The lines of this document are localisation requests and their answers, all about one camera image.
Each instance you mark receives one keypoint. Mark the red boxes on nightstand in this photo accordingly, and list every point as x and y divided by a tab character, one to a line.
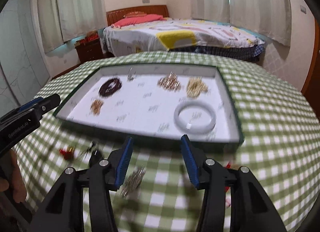
90	36

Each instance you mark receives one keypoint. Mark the left hand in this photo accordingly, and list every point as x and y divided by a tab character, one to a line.
15	180

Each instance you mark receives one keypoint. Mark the small silver ring charm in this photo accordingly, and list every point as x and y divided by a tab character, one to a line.
131	75

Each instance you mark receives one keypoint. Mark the wall switch plate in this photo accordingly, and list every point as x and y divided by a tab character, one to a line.
303	9

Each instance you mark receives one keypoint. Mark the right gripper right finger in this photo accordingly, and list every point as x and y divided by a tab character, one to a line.
251	207

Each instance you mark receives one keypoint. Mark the bed with patterned quilt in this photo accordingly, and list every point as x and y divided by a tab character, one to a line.
184	35

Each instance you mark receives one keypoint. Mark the gold pearl brooch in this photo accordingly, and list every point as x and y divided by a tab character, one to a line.
169	82

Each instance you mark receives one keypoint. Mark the green white jewelry tray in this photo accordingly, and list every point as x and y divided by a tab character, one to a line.
106	105

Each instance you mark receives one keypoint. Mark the orange embroidered pillow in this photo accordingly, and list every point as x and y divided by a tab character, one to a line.
135	14

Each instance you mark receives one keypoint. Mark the white curtain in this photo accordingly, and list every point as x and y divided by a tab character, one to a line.
270	18
63	20

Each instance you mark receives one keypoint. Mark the wooden headboard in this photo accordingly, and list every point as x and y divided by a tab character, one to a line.
116	15

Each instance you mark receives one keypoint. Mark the wooden door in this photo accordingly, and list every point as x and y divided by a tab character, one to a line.
311	87

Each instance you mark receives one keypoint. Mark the left white curtain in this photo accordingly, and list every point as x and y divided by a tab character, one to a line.
63	20

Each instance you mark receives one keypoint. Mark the silver rhinestone brooch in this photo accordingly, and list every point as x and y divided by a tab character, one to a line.
133	181

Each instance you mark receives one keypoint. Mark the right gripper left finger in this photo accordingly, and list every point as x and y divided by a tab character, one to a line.
62	208

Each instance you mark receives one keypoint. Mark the right white curtain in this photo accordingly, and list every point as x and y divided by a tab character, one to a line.
270	18

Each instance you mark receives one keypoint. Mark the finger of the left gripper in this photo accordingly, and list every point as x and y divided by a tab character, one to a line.
30	104
46	105

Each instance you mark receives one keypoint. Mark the pale jade bangle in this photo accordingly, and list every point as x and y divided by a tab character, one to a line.
195	117

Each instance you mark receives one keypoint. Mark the pink pillow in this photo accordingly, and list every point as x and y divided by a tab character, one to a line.
138	20

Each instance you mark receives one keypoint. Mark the dark wooden nightstand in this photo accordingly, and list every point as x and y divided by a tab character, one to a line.
89	50

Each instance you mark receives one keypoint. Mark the small red gold charm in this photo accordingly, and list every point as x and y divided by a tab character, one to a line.
68	153

